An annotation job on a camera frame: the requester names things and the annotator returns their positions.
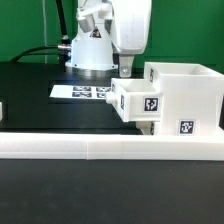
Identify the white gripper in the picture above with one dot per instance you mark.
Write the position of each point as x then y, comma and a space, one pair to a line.
129, 30

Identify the white drawer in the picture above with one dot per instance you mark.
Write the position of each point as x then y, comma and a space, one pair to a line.
135, 100
146, 127

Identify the white front drawer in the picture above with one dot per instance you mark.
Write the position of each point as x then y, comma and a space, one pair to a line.
146, 127

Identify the white drawer cabinet box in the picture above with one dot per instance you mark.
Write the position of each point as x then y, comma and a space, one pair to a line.
192, 97

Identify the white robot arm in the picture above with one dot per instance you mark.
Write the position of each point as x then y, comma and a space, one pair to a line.
94, 51

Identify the marker tag sheet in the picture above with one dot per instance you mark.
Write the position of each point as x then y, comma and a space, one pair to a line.
79, 92

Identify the white L-shaped fence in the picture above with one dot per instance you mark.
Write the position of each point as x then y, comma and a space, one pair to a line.
110, 147

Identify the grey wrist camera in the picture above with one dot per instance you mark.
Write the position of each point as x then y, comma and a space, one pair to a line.
88, 8

